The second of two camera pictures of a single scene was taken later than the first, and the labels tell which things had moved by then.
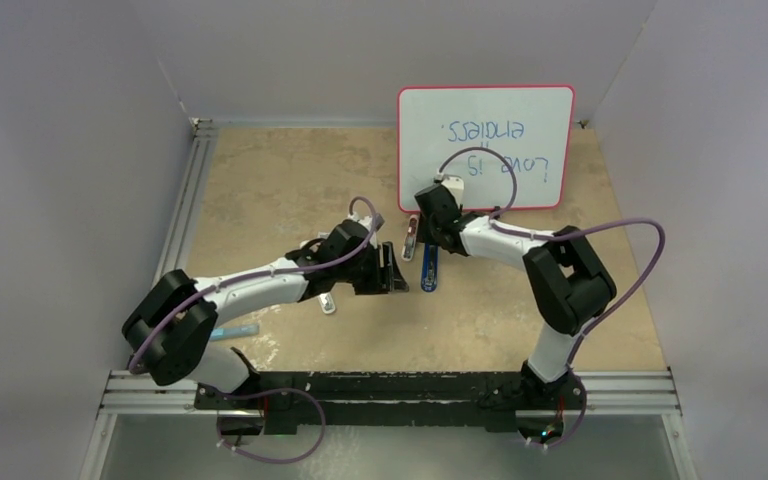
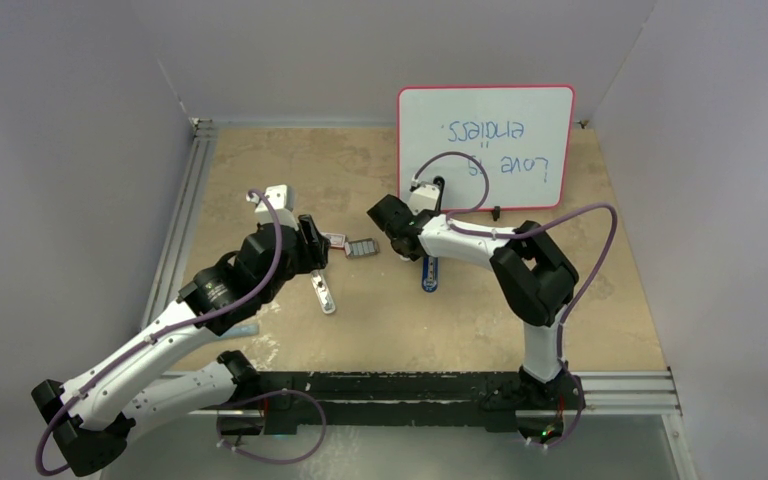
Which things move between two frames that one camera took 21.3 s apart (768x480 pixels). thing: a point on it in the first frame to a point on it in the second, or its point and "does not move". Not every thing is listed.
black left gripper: (382, 279) to (312, 246)
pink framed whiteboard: (532, 126) does not move
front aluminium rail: (608, 393) does not move
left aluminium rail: (178, 236) does not move
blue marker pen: (429, 267) does not move
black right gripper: (424, 233) to (414, 212)
